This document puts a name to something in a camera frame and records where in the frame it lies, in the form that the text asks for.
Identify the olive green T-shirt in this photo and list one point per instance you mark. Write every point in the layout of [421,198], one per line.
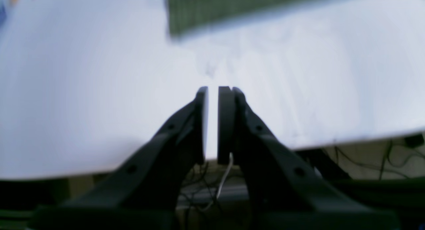
[187,15]

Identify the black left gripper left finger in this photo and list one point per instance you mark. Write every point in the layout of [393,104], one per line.
[143,193]

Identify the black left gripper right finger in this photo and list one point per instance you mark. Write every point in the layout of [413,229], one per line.
[284,192]

